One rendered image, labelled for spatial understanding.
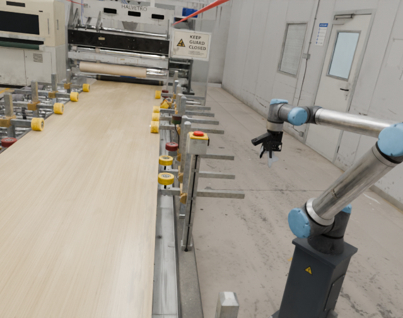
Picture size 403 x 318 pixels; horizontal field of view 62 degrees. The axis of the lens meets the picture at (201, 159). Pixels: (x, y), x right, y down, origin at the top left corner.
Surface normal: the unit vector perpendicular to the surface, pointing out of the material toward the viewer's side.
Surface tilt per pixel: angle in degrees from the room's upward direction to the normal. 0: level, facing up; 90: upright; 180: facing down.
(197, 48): 90
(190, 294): 0
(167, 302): 0
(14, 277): 0
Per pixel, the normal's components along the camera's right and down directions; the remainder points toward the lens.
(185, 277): 0.11, -0.93
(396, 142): -0.82, 0.00
